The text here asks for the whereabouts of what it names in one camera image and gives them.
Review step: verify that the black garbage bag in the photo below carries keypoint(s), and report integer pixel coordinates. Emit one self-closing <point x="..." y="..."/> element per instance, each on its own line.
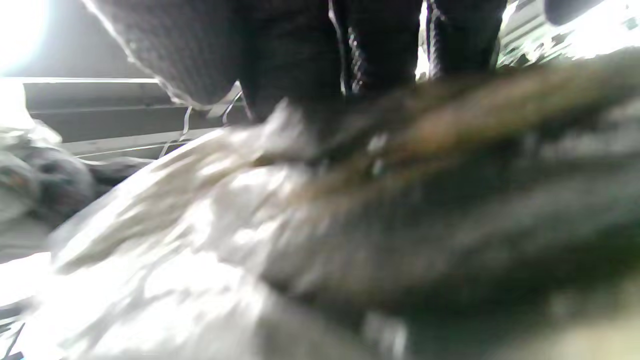
<point x="200" y="225"/>

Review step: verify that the grey metal shelf rack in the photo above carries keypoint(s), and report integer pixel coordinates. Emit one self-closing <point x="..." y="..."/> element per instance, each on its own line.
<point x="125" y="120"/>

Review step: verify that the person's right hand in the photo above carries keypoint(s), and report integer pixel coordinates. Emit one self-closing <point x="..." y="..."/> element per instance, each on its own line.
<point x="300" y="45"/>

